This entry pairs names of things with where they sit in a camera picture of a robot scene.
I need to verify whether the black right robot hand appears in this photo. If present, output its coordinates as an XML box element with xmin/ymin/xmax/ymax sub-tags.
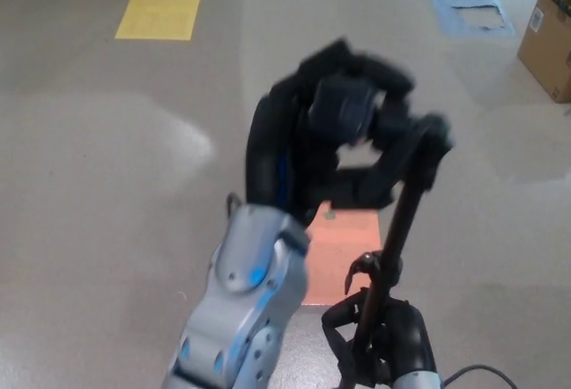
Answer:
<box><xmin>320</xmin><ymin>288</ymin><xmax>439</xmax><ymax>389</ymax></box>

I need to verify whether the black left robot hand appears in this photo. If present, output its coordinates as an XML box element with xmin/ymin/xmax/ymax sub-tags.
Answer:
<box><xmin>244</xmin><ymin>38</ymin><xmax>423</xmax><ymax>229</ymax></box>

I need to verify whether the black telescopic phone stand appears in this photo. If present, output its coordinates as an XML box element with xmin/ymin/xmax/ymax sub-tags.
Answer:
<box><xmin>307</xmin><ymin>72</ymin><xmax>456</xmax><ymax>389</ymax></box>

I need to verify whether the orange paper sheet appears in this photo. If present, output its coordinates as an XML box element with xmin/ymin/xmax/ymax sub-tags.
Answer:
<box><xmin>301</xmin><ymin>200</ymin><xmax>383</xmax><ymax>308</ymax></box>

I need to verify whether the yellow paper sheet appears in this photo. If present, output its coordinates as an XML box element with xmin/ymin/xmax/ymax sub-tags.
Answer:
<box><xmin>114</xmin><ymin>0</ymin><xmax>205</xmax><ymax>41</ymax></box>

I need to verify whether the brown cardboard box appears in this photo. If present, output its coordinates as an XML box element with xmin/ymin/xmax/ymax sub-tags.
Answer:
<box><xmin>517</xmin><ymin>0</ymin><xmax>571</xmax><ymax>104</ymax></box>

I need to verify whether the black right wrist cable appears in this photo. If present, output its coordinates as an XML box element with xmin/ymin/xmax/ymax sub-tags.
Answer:
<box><xmin>444</xmin><ymin>363</ymin><xmax>519</xmax><ymax>389</ymax></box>

